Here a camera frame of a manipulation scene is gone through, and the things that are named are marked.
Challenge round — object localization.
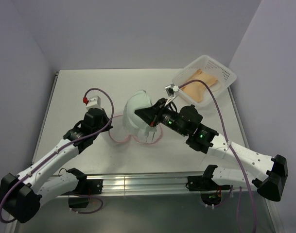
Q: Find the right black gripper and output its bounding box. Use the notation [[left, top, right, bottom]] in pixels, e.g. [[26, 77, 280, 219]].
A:
[[135, 97, 188, 136]]

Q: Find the mint green bra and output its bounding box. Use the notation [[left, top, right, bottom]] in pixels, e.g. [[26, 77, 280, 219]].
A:
[[122, 89, 155, 136]]

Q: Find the white mesh laundry bag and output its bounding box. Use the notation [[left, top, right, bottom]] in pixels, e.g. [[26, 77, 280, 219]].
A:
[[108, 115, 164, 145]]

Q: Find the beige bra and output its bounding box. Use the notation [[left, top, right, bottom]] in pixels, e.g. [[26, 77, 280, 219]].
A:
[[182, 69, 219, 102]]

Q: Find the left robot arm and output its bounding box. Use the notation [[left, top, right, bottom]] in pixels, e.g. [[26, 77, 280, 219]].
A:
[[0, 108, 112, 223]]

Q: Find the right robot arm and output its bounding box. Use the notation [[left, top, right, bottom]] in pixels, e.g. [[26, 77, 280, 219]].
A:
[[135, 98, 288, 202]]

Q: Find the white plastic basket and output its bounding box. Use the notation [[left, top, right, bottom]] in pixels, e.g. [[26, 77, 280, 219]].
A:
[[172, 55, 237, 109]]

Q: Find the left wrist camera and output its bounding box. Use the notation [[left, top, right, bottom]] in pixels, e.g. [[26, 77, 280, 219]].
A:
[[83, 96, 101, 110]]

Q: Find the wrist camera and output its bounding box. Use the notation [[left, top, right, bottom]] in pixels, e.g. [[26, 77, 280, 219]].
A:
[[83, 96, 101, 110], [165, 83, 179, 97]]

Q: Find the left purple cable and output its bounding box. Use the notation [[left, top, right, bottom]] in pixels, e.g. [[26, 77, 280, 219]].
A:
[[0, 88, 114, 223]]

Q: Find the purple cable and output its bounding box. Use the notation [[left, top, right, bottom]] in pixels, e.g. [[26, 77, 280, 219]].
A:
[[178, 80, 258, 233], [0, 88, 114, 223]]

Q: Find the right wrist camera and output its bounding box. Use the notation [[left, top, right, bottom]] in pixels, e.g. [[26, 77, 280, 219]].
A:
[[165, 83, 179, 97]]

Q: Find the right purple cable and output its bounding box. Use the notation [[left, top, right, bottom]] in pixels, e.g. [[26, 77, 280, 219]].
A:
[[178, 80, 258, 233]]

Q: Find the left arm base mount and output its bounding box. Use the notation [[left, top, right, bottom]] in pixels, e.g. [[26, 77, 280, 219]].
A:
[[68, 179, 104, 214]]

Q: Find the aluminium table frame rail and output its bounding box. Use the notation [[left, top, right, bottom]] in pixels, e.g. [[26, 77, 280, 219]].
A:
[[15, 171, 271, 199]]

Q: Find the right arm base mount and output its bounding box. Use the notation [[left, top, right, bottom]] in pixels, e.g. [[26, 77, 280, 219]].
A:
[[185, 176, 222, 207]]

